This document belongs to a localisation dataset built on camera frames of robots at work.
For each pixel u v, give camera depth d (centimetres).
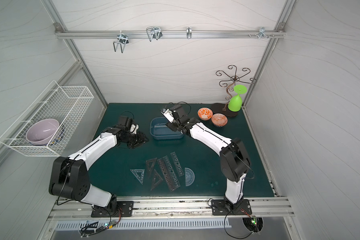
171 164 88
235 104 91
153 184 82
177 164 89
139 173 86
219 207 74
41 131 60
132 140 75
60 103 76
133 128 75
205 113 111
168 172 86
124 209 74
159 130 107
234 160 48
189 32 72
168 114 76
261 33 77
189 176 84
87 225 71
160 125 107
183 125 66
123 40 78
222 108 115
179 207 75
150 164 88
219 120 108
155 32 76
